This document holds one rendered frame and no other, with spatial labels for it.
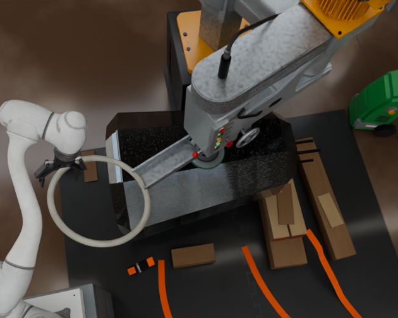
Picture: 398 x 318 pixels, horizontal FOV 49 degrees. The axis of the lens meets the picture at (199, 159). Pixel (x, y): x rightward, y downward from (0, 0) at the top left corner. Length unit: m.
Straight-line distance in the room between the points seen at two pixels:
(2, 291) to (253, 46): 1.33
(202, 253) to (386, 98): 1.76
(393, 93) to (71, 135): 2.55
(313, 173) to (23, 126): 2.41
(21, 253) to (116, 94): 2.33
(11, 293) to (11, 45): 2.86
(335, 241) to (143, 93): 1.91
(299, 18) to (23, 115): 1.22
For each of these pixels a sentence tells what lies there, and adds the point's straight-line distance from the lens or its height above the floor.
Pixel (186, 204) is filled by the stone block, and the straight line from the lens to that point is 2.65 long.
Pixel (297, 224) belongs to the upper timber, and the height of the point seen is 0.25.
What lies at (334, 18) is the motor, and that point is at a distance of 2.07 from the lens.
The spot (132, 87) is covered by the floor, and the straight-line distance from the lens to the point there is 3.74.
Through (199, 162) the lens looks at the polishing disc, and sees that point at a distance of 2.50.
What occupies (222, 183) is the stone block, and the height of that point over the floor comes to 0.73.
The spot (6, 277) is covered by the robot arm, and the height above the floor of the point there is 1.71.
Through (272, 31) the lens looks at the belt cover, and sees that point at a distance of 1.98.
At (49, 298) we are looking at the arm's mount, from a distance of 2.42.
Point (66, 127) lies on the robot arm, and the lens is 1.50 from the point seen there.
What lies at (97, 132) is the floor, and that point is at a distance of 3.58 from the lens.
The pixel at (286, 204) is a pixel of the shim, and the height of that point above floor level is 0.26.
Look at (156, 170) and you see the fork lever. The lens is 2.27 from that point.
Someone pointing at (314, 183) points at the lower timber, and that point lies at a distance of 3.43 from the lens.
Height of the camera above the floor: 3.22
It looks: 69 degrees down
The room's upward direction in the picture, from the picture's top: 10 degrees clockwise
